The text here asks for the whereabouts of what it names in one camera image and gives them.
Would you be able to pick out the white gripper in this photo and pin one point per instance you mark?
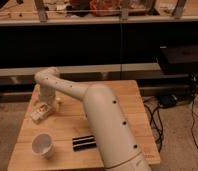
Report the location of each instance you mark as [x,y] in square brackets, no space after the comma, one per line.
[47,94]

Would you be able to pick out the clear plastic bottle white cap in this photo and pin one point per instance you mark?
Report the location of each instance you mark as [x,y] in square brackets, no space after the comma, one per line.
[42,111]

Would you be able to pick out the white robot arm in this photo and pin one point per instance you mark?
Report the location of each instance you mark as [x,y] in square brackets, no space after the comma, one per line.
[114,138]

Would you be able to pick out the white plastic cup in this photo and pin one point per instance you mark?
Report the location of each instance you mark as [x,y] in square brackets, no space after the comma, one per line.
[42,145]

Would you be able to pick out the black striped block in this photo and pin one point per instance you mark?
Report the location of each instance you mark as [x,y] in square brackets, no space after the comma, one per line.
[84,142]

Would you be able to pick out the metal shelf rack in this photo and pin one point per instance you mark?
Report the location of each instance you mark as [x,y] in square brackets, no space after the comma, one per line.
[35,34]

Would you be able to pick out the orange clutter on shelf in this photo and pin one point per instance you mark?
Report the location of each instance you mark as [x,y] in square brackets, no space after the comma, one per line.
[96,7]

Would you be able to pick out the black box on shelf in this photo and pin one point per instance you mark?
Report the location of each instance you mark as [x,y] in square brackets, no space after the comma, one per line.
[179,60]

